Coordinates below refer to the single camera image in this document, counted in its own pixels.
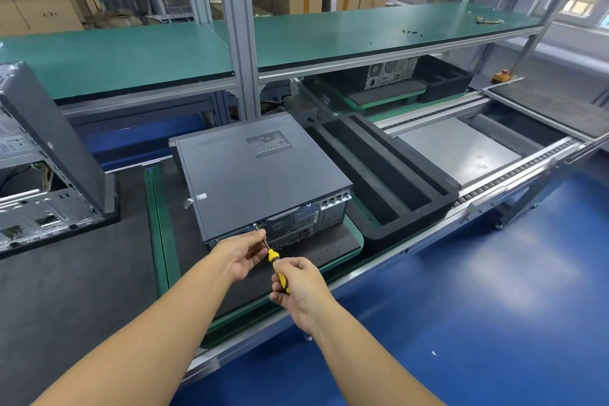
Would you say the grey metal conveyor plate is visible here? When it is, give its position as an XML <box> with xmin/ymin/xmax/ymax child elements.
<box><xmin>395</xmin><ymin>115</ymin><xmax>525</xmax><ymax>188</ymax></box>

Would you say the person's right hand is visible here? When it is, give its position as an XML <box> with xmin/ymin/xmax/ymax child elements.
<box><xmin>268</xmin><ymin>256</ymin><xmax>336</xmax><ymax>336</ymax></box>

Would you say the person's left hand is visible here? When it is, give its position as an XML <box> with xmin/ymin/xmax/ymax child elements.
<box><xmin>207</xmin><ymin>228</ymin><xmax>272</xmax><ymax>290</ymax></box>

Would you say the thick aluminium frame post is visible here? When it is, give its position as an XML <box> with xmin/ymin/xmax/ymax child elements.
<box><xmin>211</xmin><ymin>0</ymin><xmax>263</xmax><ymax>121</ymax></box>

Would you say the person's left forearm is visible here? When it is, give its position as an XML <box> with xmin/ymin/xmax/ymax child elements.
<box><xmin>33</xmin><ymin>268</ymin><xmax>244</xmax><ymax>406</ymax></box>

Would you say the dark grey computer case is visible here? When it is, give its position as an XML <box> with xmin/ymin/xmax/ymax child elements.
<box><xmin>169</xmin><ymin>110</ymin><xmax>355</xmax><ymax>250</ymax></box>

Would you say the black divided foam tray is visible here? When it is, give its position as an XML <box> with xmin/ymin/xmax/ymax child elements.
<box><xmin>304</xmin><ymin>110</ymin><xmax>460</xmax><ymax>252</ymax></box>

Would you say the yellow black handled screwdriver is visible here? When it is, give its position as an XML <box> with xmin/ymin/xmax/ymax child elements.
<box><xmin>257</xmin><ymin>228</ymin><xmax>289</xmax><ymax>294</ymax></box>

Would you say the blue plastic crate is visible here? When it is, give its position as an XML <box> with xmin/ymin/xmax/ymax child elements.
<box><xmin>74</xmin><ymin>101</ymin><xmax>230</xmax><ymax>174</ymax></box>

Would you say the long green workbench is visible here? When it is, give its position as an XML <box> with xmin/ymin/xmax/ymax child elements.
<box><xmin>0</xmin><ymin>3</ymin><xmax>544</xmax><ymax>105</ymax></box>

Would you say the slim aluminium frame post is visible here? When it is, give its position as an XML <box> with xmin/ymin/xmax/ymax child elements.
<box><xmin>509</xmin><ymin>0</ymin><xmax>596</xmax><ymax>74</ymax></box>

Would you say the brown cardboard box black print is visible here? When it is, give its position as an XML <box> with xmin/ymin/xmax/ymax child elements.
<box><xmin>0</xmin><ymin>0</ymin><xmax>85</xmax><ymax>37</ymax></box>

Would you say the green pallet dark mat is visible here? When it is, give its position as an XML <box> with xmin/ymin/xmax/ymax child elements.
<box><xmin>343</xmin><ymin>79</ymin><xmax>429</xmax><ymax>112</ymax></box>

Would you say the distant computer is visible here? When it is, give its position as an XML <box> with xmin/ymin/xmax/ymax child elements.
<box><xmin>363</xmin><ymin>56</ymin><xmax>422</xmax><ymax>90</ymax></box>

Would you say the silver computer case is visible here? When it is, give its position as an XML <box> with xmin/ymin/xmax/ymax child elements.
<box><xmin>0</xmin><ymin>61</ymin><xmax>118</xmax><ymax>259</ymax></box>

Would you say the person's right forearm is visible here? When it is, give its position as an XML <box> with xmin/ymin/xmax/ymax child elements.
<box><xmin>306</xmin><ymin>306</ymin><xmax>447</xmax><ymax>406</ymax></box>

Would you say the aluminium conveyor frame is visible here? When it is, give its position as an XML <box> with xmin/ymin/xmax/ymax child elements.
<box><xmin>181</xmin><ymin>129</ymin><xmax>609</xmax><ymax>388</ymax></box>

